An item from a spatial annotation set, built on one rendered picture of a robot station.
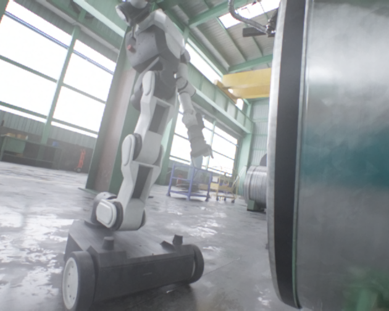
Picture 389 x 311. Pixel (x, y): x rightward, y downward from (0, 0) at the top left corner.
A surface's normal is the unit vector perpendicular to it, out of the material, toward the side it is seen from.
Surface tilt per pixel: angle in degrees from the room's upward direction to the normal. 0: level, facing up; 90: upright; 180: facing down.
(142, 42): 95
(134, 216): 92
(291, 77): 98
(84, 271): 49
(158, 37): 80
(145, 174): 106
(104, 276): 90
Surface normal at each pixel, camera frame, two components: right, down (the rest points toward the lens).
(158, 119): 0.65, 0.29
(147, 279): 0.71, 0.04
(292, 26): -0.55, -0.22
